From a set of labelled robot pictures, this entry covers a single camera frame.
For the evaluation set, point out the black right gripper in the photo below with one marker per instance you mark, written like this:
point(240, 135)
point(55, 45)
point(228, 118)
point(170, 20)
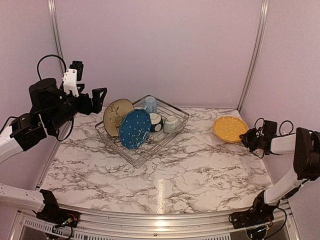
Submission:
point(245, 138)

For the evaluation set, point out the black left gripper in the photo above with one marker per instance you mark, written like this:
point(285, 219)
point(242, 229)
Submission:
point(96, 103)

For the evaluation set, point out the yellow polka dot plate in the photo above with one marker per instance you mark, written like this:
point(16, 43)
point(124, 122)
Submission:
point(229, 128)

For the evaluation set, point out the beige bird pattern plate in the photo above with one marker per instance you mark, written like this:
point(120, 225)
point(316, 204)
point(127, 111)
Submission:
point(114, 115)

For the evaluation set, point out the blue polka dot plate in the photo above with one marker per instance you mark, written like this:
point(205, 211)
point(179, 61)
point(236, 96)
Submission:
point(135, 129)

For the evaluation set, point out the grey green patterned bowl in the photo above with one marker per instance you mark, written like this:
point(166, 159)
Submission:
point(171, 123)

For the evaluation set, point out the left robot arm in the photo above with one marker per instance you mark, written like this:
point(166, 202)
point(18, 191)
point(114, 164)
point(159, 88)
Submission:
point(52, 107)

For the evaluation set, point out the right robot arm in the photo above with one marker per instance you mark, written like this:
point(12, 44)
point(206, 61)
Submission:
point(304, 146)

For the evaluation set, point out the light blue mug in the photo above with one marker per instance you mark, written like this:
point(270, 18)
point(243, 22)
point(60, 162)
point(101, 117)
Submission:
point(150, 104)

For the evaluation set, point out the dark teal dotted bowl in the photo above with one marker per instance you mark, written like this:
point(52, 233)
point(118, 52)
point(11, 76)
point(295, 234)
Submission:
point(156, 122)

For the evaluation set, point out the wire dish rack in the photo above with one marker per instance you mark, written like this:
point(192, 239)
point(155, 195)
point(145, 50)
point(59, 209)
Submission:
point(154, 141)

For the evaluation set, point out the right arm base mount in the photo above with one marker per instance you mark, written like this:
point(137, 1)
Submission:
point(248, 218)

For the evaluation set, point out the left aluminium frame post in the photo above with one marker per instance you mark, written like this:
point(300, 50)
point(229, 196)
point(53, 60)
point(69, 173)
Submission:
point(55, 27)

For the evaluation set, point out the aluminium frame post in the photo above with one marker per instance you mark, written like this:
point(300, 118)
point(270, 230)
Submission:
point(55, 27)
point(261, 28)

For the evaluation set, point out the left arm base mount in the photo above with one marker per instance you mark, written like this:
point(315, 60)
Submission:
point(60, 217)

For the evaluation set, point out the front aluminium rail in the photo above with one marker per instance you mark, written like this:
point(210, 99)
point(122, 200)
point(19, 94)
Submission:
point(108, 225)

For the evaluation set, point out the right aluminium frame post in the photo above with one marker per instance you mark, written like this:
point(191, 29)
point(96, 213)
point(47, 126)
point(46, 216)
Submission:
point(261, 28)

